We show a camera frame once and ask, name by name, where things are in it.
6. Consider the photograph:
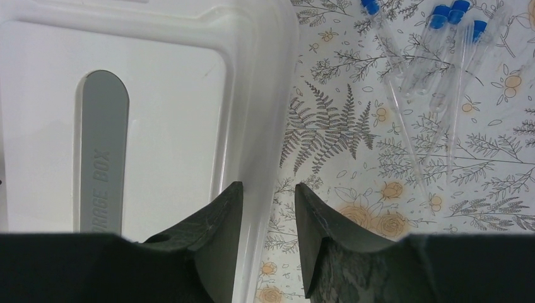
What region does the blue-capped test tube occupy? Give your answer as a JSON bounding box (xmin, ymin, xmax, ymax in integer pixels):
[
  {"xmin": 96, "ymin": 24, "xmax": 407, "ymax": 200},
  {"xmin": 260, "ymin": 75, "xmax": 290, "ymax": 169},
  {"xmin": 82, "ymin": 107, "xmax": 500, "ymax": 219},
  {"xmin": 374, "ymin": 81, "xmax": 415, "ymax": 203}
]
[
  {"xmin": 430, "ymin": 1, "xmax": 471, "ymax": 113},
  {"xmin": 461, "ymin": 20, "xmax": 499, "ymax": 78},
  {"xmin": 361, "ymin": 0, "xmax": 406, "ymax": 77},
  {"xmin": 400, "ymin": 4, "xmax": 450, "ymax": 97}
]

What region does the white plastic bin lid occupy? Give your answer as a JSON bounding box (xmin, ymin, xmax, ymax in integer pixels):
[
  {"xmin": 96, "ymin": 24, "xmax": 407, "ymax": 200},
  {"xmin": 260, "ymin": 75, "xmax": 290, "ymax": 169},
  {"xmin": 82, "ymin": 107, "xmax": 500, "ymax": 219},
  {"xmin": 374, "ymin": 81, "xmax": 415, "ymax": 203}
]
[{"xmin": 1, "ymin": 1, "xmax": 299, "ymax": 302}]

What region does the floral table mat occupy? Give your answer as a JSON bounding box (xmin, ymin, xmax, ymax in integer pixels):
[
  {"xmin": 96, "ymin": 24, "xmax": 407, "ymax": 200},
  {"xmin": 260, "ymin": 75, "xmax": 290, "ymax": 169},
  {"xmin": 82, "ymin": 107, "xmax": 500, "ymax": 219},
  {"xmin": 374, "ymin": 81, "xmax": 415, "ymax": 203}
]
[{"xmin": 252, "ymin": 1, "xmax": 534, "ymax": 302}]

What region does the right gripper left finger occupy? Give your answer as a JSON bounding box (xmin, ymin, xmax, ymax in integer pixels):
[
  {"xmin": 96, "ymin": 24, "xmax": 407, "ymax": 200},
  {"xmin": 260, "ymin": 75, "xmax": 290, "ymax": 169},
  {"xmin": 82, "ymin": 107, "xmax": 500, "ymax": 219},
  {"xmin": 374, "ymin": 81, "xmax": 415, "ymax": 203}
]
[{"xmin": 1, "ymin": 182, "xmax": 244, "ymax": 302}]

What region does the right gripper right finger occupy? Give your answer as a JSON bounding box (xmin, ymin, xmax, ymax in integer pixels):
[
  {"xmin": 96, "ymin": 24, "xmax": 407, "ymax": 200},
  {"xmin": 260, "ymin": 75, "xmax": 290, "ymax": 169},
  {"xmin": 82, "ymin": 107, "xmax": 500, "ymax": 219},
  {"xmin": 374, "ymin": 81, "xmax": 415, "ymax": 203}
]
[{"xmin": 295, "ymin": 183, "xmax": 534, "ymax": 302}]

